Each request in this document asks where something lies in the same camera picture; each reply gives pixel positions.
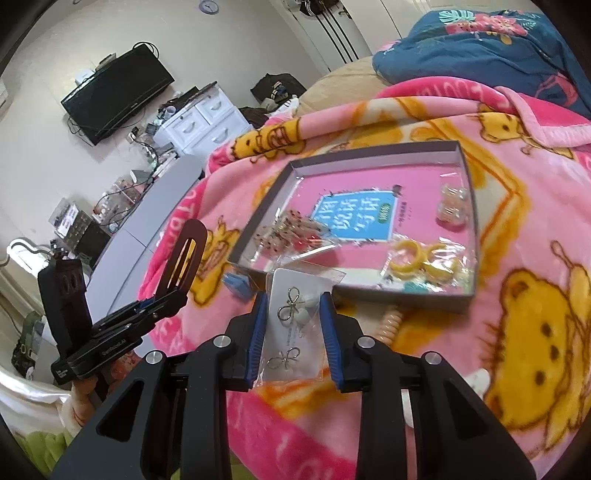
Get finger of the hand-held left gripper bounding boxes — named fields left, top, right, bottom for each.
left=98, top=294, right=190, bottom=343
left=91, top=296, right=172, bottom=327

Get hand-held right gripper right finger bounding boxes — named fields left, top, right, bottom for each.
left=318, top=292, right=539, bottom=480

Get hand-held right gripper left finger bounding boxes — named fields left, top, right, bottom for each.
left=53, top=291, right=271, bottom=480

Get earring card packet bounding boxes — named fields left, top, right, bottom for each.
left=256, top=265, right=347, bottom=384

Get shallow grey cardboard box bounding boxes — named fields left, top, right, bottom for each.
left=228, top=141, right=481, bottom=315

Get brown hair clip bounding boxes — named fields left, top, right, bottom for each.
left=159, top=219, right=208, bottom=301

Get packet of yellow rings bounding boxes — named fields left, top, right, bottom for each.
left=383, top=233, right=467, bottom=287

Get pearl flower hair claw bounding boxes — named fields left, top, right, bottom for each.
left=436, top=184, right=472, bottom=228

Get person's left hand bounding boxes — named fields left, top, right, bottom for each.
left=69, top=375, right=112, bottom=425

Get white cloth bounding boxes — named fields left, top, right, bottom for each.
left=0, top=374, right=75, bottom=435

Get grey desk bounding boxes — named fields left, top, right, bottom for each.
left=85, top=154, right=204, bottom=319

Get yellow-green garment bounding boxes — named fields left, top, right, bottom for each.
left=18, top=427, right=93, bottom=480

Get pink bear printed blanket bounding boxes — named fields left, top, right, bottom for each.
left=150, top=80, right=591, bottom=480

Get desk clutter pile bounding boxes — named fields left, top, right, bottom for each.
left=48, top=138, right=181, bottom=259

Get pink book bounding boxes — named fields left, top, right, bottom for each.
left=259, top=159, right=476, bottom=296

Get white drawer cabinet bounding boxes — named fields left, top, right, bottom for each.
left=152, top=85, right=254, bottom=158

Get black television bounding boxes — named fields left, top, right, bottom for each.
left=61, top=44, right=175, bottom=146

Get dark brown bag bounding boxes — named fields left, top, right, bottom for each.
left=240, top=106, right=278, bottom=129

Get black bag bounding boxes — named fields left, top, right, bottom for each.
left=249, top=73, right=306, bottom=104

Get white door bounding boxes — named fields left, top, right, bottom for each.
left=277, top=0, right=370, bottom=75

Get blue floral quilt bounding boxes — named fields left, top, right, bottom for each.
left=372, top=8, right=591, bottom=121

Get white wardrobe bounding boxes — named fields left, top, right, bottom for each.
left=365, top=0, right=444, bottom=51

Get hanging bags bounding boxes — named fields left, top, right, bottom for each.
left=284, top=0, right=342, bottom=14

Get beige spiral hair tie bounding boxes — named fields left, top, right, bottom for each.
left=376, top=307, right=404, bottom=344

